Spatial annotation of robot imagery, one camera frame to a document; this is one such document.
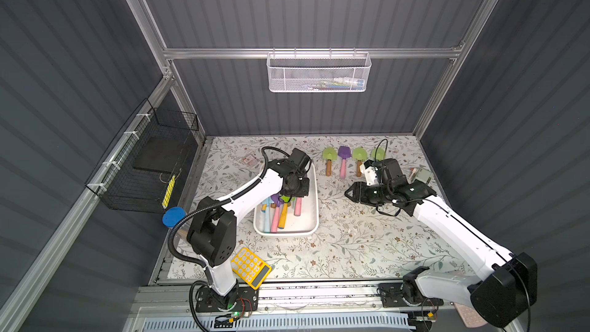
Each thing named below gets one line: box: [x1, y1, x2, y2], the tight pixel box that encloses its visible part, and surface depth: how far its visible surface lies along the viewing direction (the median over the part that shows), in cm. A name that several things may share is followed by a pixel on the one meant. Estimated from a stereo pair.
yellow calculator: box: [230, 247, 272, 290], surface depth 80 cm
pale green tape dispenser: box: [407, 167, 435, 186], surface depth 101 cm
